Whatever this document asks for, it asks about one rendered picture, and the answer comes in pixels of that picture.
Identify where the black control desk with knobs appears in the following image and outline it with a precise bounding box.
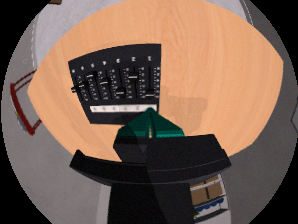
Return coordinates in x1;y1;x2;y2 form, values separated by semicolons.
68;43;162;125

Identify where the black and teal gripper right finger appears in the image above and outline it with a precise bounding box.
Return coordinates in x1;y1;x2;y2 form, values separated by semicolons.
150;107;185;138

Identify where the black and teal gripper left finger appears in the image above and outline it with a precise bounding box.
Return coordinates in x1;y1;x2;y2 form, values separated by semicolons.
116;107;150;138

